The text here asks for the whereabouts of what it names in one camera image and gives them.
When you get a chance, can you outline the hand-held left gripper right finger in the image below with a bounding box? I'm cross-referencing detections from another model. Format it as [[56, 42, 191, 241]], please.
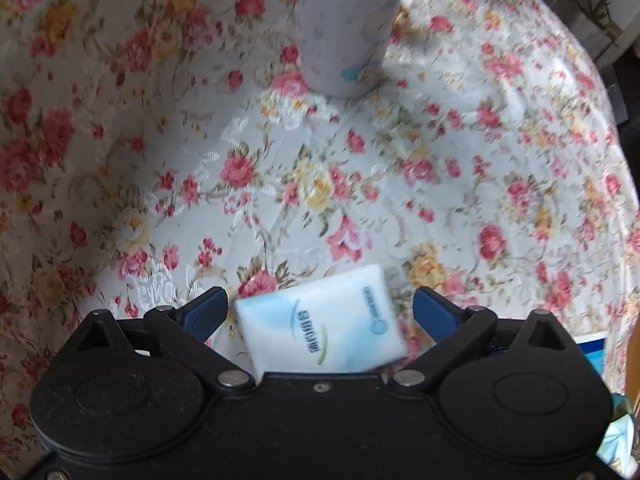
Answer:
[[389, 285, 584, 394]]

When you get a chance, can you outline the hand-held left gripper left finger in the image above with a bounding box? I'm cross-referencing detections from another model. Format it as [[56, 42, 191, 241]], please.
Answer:
[[74, 285, 254, 391]]

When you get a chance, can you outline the white tissue pack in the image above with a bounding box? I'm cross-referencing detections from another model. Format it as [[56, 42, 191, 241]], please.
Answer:
[[234, 263, 409, 379]]

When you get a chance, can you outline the floral bed sheet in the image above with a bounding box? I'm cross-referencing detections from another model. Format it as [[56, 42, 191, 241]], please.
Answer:
[[0, 0, 640, 461]]

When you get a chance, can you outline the blue and white box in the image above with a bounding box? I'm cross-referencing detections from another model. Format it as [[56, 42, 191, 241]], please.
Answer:
[[572, 331, 609, 396]]

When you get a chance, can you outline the black leather sofa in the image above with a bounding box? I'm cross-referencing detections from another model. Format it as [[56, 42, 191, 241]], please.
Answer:
[[597, 45, 640, 129]]

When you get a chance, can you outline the purple lidded bottle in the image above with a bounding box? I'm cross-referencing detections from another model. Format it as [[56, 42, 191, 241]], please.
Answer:
[[295, 0, 409, 99]]

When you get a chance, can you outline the plant in white pot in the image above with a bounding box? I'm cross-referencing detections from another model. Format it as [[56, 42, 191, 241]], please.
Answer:
[[575, 0, 621, 39]]

